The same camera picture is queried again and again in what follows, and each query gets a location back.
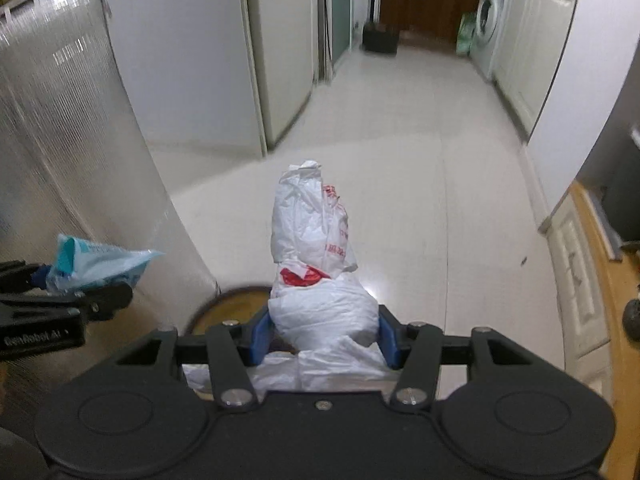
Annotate white washing machine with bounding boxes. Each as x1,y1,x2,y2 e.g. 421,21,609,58
470,0,513,81

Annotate black round object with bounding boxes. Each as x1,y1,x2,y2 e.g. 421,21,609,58
621,299,640,333

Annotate green bag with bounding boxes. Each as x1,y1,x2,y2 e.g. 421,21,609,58
456,12,478,57

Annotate sliding glass door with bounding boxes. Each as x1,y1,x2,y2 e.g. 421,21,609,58
317,0,353,81

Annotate black floor box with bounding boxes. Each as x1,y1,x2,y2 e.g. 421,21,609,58
361,21,401,57

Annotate brown bin with yellow liner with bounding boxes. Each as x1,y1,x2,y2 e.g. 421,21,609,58
187,284,273,336

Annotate low wooden cabinet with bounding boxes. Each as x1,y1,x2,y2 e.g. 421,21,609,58
537,180,640,411

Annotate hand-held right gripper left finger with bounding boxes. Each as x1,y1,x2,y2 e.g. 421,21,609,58
117,310,273,409

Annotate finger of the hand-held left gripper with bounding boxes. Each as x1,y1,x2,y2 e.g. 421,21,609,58
0,282,133,321
0,260,51,293

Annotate brown wooden door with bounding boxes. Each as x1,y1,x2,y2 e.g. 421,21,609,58
372,0,488,41

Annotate teal snack packet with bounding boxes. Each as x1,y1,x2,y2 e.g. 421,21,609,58
47,234,166,295

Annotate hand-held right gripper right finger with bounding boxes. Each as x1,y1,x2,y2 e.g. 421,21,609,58
377,305,526,409

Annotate white plastic bag red print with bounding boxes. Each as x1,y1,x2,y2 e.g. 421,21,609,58
182,160,401,393

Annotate white refrigerator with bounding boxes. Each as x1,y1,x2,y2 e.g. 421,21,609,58
241,0,321,151

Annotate white kitchen base cabinets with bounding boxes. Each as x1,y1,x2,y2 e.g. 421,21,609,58
492,0,583,136

